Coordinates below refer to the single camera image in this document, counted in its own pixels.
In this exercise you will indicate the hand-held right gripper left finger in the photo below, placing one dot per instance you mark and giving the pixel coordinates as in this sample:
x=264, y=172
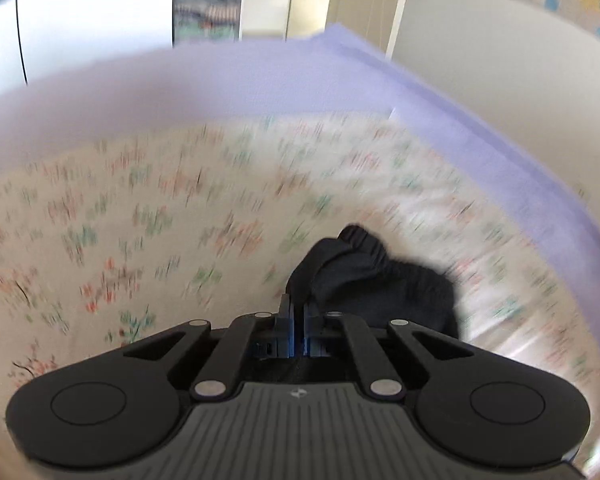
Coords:
x=286, y=327

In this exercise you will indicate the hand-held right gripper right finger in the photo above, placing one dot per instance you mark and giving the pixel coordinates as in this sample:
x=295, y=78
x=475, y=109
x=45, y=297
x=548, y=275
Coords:
x=310, y=327

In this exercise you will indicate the black pants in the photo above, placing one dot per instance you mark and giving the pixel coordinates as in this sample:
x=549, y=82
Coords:
x=380, y=285

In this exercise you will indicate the floral bed sheet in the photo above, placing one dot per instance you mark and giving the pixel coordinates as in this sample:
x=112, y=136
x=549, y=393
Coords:
x=179, y=220

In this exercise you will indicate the lavender bed sheet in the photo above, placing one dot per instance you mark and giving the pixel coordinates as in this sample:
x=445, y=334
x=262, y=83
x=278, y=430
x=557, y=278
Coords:
x=290, y=80

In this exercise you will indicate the white door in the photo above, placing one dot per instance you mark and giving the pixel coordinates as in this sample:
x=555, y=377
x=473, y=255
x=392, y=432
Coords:
x=405, y=5

